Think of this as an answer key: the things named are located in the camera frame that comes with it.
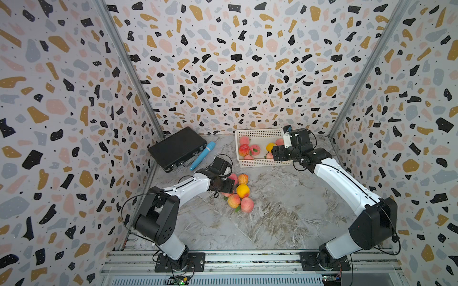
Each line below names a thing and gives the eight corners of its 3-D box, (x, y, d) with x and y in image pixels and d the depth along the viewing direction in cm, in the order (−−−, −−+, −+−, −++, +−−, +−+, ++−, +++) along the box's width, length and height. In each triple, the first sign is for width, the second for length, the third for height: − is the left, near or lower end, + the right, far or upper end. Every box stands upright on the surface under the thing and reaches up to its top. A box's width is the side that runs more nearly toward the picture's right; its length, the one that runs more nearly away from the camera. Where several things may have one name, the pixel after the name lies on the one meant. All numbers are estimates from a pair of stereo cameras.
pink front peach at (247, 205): (243, 214, 89) (243, 209, 84) (239, 204, 92) (239, 198, 87) (254, 211, 90) (255, 205, 85) (250, 201, 93) (251, 195, 88)
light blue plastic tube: (190, 170, 106) (189, 166, 104) (212, 144, 120) (211, 140, 117) (194, 171, 105) (193, 168, 103) (215, 145, 119) (215, 141, 116)
